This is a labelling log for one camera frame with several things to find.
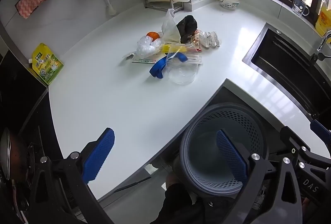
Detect clear plastic wrappers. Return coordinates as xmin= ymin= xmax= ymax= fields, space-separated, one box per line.
xmin=124 ymin=52 xmax=158 ymax=63

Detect black sink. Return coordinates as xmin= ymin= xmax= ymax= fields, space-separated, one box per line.
xmin=242 ymin=23 xmax=331 ymax=121

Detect white patterned bowl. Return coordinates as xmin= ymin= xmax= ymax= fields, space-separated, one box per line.
xmin=219 ymin=0 xmax=240 ymax=11

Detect yellow plastic wrapper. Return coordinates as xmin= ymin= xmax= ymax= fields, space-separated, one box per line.
xmin=162 ymin=43 xmax=188 ymax=54

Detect white plastic bag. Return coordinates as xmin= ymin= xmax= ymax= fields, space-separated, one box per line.
xmin=161 ymin=9 xmax=181 ymax=43

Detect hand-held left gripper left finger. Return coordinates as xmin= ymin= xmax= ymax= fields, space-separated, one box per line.
xmin=26 ymin=128 xmax=115 ymax=224

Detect clear plastic bag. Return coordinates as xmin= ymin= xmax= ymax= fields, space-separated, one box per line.
xmin=136 ymin=35 xmax=164 ymax=57

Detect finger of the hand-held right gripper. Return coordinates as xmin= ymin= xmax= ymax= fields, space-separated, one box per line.
xmin=280 ymin=125 xmax=331 ymax=170
xmin=310 ymin=119 xmax=331 ymax=140

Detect grey perforated bin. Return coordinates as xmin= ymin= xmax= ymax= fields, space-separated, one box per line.
xmin=172 ymin=102 xmax=271 ymax=200

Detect clear zip bag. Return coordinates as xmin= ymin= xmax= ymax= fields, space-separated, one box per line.
xmin=181 ymin=44 xmax=202 ymax=64

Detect red white snack wrapper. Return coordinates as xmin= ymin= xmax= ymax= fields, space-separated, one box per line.
xmin=190 ymin=29 xmax=203 ymax=51

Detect chrome faucet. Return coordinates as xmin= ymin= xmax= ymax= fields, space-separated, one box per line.
xmin=310 ymin=30 xmax=331 ymax=64

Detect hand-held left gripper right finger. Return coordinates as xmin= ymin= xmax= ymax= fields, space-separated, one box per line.
xmin=217 ymin=129 xmax=303 ymax=224

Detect clear plastic cup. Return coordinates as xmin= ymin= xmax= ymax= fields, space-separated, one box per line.
xmin=165 ymin=52 xmax=201 ymax=85

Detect yellow oil bottle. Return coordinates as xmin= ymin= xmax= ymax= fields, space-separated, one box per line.
xmin=315 ymin=4 xmax=331 ymax=45

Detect green yellow pouch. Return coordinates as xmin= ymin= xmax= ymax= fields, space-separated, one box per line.
xmin=28 ymin=43 xmax=64 ymax=85

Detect black wok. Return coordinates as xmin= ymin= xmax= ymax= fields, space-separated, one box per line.
xmin=0 ymin=127 xmax=34 ymax=214

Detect glass mug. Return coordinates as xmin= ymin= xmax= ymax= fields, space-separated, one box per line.
xmin=293 ymin=0 xmax=310 ymax=16

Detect orange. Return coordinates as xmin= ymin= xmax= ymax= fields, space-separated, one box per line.
xmin=146 ymin=31 xmax=160 ymax=42

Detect white paper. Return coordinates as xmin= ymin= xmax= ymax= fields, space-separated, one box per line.
xmin=200 ymin=31 xmax=222 ymax=48

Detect black stove top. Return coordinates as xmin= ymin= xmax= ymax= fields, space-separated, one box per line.
xmin=0 ymin=51 xmax=62 ymax=224

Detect blue strap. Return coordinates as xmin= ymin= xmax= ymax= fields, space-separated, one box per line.
xmin=149 ymin=51 xmax=188 ymax=79

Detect black plastic bag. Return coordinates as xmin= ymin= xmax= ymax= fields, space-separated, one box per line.
xmin=176 ymin=15 xmax=197 ymax=43

